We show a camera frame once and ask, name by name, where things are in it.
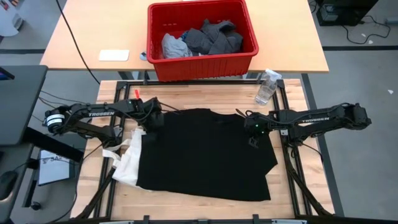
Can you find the dark grey flat panel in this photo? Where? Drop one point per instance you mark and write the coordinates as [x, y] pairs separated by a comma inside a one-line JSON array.
[[18, 105]]

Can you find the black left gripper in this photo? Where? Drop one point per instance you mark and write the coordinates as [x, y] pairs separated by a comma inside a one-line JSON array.
[[152, 112]]

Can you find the dark grey cargo shorts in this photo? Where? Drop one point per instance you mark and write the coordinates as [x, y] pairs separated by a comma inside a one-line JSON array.
[[214, 40]]

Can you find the red tape tag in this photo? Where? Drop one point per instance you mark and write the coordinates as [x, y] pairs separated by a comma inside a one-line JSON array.
[[136, 94]]

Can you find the white printed booklet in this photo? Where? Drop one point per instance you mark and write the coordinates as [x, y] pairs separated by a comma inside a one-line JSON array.
[[56, 168]]

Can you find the black support beam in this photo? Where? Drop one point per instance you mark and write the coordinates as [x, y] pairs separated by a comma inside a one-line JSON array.
[[53, 144]]

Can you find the black t-shirt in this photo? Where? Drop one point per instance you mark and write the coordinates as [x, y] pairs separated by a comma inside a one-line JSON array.
[[202, 155]]

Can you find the grey power strip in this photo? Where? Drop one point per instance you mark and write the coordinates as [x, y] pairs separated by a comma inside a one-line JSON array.
[[392, 21]]

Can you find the white rounded object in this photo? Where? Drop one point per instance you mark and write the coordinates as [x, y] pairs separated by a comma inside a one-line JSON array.
[[9, 21]]

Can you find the small grey round object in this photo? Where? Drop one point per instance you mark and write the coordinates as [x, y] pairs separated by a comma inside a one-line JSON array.
[[143, 56]]

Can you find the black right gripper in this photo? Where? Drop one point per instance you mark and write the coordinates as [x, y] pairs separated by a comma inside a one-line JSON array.
[[258, 124]]

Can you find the white rectangular pad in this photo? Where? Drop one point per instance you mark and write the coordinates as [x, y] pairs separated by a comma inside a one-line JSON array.
[[113, 55]]

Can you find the light wooden desk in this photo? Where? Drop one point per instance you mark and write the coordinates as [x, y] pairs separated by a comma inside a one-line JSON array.
[[280, 31]]

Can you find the light grey garment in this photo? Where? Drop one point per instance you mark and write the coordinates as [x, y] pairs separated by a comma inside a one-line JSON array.
[[174, 48]]

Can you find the clear plastic spray bottle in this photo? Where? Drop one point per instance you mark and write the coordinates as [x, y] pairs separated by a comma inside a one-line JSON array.
[[266, 90]]

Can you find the cream canvas tote bag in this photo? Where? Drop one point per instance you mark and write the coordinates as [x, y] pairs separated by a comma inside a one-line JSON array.
[[129, 168]]

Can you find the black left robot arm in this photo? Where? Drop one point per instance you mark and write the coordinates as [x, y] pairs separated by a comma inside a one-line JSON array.
[[99, 113]]

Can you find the black round knob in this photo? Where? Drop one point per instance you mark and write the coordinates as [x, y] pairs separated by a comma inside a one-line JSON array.
[[36, 205]]

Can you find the black computer tower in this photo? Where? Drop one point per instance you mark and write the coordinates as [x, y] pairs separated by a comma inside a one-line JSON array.
[[345, 12]]

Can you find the red plastic laundry bin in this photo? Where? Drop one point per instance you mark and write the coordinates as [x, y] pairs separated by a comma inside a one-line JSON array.
[[202, 70]]

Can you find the black aluminium table frame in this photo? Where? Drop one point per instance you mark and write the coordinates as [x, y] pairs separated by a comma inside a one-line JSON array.
[[217, 83]]

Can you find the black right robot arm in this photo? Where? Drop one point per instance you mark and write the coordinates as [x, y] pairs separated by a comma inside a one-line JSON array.
[[314, 119]]

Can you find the black computer mouse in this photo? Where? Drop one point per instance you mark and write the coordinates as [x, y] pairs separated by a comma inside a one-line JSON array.
[[7, 183]]

